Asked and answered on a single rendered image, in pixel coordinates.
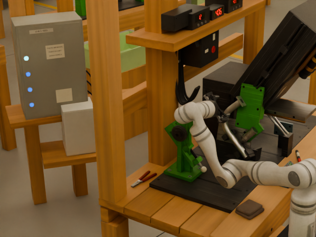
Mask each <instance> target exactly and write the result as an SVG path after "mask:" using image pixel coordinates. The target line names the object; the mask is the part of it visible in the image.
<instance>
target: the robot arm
mask: <svg viewBox="0 0 316 237"><path fill-rule="evenodd" d="M209 97H210V99H209ZM203 98H204V99H206V101H201V102H198V103H194V102H189V103H187V104H185V105H183V106H181V107H179V108H177V109H176V110H175V112H174V118H175V120H176V121H177V122H178V123H180V124H187V123H189V122H192V121H195V124H194V125H193V126H192V127H191V128H190V133H191V135H192V136H193V138H194V139H195V141H196V142H197V143H198V145H199V146H200V148H201V150H202V152H203V153H204V155H205V158H206V160H207V162H208V164H209V166H210V168H211V170H212V172H213V174H214V176H215V178H216V179H217V181H218V182H219V183H220V185H222V186H223V187H225V188H227V189H230V188H232V187H233V186H234V185H235V184H236V183H237V182H238V181H239V180H240V179H241V178H242V177H243V176H248V177H249V179H250V180H251V181H252V182H253V183H255V184H257V185H265V186H285V187H289V188H293V189H294V190H293V191H292V193H291V202H290V217H289V231H288V237H316V160H315V159H313V158H307V159H305V160H302V161H300V162H298V163H296V164H294V165H291V166H284V167H279V166H278V165H277V164H276V163H274V162H270V161H243V160H238V159H229V160H227V161H226V162H225V163H224V164H223V165H222V166H221V165H220V163H219V161H218V157H217V152H216V144H215V139H214V137H213V135H212V133H211V132H210V130H209V129H208V127H207V126H206V124H205V122H204V120H203V119H207V118H212V117H217V119H218V121H217V122H218V123H225V122H227V121H228V120H229V119H228V117H229V116H230V113H228V114H225V113H224V111H222V110H221V109H220V108H219V106H218V104H217V103H216V99H218V98H219V96H218V95H213V93H212V92H209V93H207V94H205V95H204V96H203ZM220 112H221V113H220ZM222 115H224V116H222Z"/></svg>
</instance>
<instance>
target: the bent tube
mask: <svg viewBox="0 0 316 237"><path fill-rule="evenodd" d="M236 98H237V101H235V102H234V103H233V104H231V105H230V106H229V107H228V108H227V109H226V110H225V111H224V113H225V114H228V113H231V112H233V111H234V110H235V109H237V108H238V107H239V106H242V107H244V106H246V103H245V102H244V100H243V99H242V97H241V96H237V97H236ZM222 128H223V130H224V132H225V134H226V135H227V137H228V138H229V139H230V140H231V142H232V143H233V144H234V146H235V147H236V149H237V150H238V151H239V153H240V154H241V155H242V157H243V158H244V159H245V158H246V157H247V156H248V155H247V154H246V153H245V151H244V150H245V149H244V147H243V146H242V144H241V143H240V142H239V140H238V139H237V138H236V137H235V135H234V134H233V133H232V131H231V130H230V128H229V126H228V121H227V122H225V123H222Z"/></svg>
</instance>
